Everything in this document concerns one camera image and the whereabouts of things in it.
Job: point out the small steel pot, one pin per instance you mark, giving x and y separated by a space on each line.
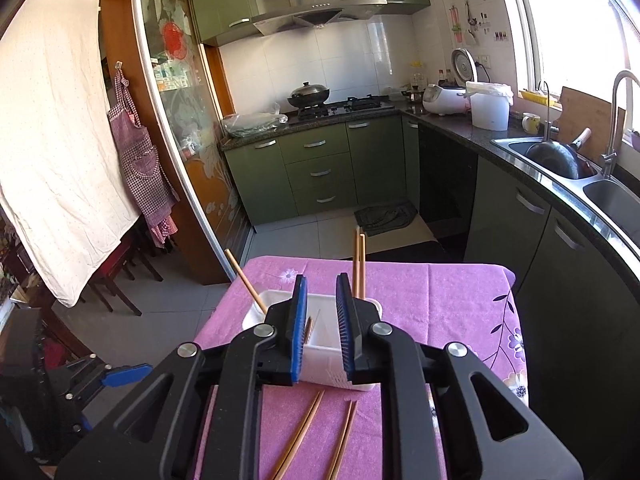
412 97

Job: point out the green upper kitchen cabinets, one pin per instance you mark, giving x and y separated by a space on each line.
215 0

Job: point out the wooden chopstick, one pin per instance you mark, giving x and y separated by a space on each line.
340 440
245 282
362 265
301 439
357 260
309 332

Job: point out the dark seasoning bottles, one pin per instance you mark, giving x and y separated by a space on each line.
444 79

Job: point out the black kitchen countertop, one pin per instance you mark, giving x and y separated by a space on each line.
450 122

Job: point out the beige floor mat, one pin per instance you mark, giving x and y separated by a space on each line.
340 235

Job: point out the white plastic utensil holder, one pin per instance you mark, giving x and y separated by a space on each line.
322 357

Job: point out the checkered apron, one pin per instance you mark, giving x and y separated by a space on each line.
142 170

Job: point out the dark wooden chair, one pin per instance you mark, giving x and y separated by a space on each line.
115 275

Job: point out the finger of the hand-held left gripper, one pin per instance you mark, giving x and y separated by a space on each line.
127 375

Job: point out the steel double sink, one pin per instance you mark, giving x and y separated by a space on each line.
610 200

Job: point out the white rice cooker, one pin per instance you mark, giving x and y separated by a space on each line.
445 100

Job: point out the black wok with lid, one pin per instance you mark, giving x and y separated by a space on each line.
309 95

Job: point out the wooden cutting board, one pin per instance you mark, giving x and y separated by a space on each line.
585 110

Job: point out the clear plastic bag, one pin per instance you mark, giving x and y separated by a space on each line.
252 122

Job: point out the kitchen window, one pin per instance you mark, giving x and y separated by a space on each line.
570 20

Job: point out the hanging wall utensils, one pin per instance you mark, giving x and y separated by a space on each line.
457 25

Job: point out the yellow plastic tray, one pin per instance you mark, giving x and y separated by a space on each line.
536 97

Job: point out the dark floor mat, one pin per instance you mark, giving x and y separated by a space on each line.
385 217

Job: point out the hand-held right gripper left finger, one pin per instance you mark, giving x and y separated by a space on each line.
299 330

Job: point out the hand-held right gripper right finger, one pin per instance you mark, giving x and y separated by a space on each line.
342 330

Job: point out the black gas stove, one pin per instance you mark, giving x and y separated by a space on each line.
360 106

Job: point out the small steel faucet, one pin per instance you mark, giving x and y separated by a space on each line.
547 115

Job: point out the white bucket with bag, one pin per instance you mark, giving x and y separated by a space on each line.
489 110

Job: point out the purple floral tablecloth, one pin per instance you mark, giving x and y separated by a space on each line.
435 300

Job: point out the white hanging sheet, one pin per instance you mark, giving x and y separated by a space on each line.
50 135

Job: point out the frosted glass sliding door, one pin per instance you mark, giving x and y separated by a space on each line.
175 85

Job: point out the white wall socket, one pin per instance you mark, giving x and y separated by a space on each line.
483 61

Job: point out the pale ceramic mug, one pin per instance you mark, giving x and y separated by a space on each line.
531 123

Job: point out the tall steel faucet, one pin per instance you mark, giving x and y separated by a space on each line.
611 130

